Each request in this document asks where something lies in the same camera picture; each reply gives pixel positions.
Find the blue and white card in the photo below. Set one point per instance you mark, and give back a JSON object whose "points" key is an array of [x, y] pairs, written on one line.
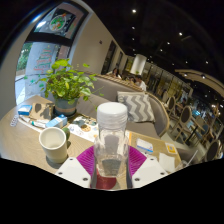
{"points": [[144, 146]]}

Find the small yellow card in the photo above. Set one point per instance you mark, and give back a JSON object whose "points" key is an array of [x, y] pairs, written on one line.
{"points": [[170, 148]]}

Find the pale green mug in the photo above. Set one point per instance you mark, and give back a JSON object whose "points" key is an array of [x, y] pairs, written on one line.
{"points": [[53, 146]]}

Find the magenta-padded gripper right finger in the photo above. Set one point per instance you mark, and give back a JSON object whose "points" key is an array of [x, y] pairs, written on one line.
{"points": [[150, 171]]}

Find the printed paper sheet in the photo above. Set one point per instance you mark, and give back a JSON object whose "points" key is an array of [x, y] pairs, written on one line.
{"points": [[83, 128]]}

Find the clear plastic cup with straw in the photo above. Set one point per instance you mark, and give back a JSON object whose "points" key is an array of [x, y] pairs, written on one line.
{"points": [[183, 165]]}

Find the blue and white carton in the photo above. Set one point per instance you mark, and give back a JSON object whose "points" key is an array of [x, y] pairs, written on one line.
{"points": [[56, 121]]}

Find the group of ceiling lights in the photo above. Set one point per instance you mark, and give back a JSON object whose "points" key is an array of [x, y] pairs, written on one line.
{"points": [[134, 11]]}

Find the grey curved sofa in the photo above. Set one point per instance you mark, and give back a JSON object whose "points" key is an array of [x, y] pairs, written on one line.
{"points": [[106, 88]]}

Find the small flat blue box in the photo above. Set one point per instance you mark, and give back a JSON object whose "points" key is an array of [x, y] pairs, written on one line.
{"points": [[24, 110]]}

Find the white tube with green cap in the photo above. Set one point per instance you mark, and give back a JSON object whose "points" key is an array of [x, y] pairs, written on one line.
{"points": [[38, 123]]}

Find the group of dining chairs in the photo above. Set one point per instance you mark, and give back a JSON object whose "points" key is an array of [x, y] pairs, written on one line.
{"points": [[185, 115]]}

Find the clear bottle with white cap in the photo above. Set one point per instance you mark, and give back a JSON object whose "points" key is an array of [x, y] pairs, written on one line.
{"points": [[111, 116]]}

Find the painted window picture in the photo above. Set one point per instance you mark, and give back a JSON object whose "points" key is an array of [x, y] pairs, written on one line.
{"points": [[60, 21]]}

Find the white round column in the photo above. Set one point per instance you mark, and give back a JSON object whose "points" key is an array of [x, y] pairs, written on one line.
{"points": [[138, 64]]}

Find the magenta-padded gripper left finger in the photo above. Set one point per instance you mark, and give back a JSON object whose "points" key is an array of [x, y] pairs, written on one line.
{"points": [[71, 171]]}

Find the green potted plant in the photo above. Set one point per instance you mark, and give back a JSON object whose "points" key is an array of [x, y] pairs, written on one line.
{"points": [[65, 80]]}

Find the pill blister pack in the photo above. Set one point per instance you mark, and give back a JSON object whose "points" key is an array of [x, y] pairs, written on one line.
{"points": [[14, 120]]}

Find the grey white chevron cushion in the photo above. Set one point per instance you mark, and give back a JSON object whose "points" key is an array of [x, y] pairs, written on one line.
{"points": [[138, 106]]}

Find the white paper napkin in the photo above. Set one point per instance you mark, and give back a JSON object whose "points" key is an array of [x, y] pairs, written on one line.
{"points": [[166, 162]]}

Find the person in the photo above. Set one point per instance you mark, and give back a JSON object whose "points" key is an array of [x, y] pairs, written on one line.
{"points": [[131, 80], [116, 72], [141, 84]]}

